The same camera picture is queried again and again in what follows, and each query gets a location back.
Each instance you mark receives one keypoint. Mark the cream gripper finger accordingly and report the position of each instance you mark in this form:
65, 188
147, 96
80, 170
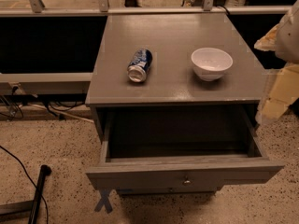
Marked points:
280, 91
269, 41

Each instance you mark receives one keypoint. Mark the grey top drawer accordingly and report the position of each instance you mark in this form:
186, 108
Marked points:
153, 149

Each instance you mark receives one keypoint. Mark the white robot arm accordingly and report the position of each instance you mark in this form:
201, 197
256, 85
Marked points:
288, 36

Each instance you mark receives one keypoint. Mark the white bowl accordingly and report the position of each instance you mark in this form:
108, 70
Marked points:
210, 64

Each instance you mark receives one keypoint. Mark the grey wooden cabinet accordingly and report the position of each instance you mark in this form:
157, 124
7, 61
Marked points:
171, 80

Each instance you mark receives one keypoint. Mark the blue soda can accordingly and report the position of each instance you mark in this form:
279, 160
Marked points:
139, 66

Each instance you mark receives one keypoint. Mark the blue tape cross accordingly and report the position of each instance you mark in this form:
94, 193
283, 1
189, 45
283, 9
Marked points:
104, 202

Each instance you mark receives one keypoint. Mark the black metal stand leg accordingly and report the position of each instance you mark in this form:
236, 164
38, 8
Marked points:
31, 207

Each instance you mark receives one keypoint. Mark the grey metal rail frame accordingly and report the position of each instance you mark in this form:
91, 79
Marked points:
34, 33

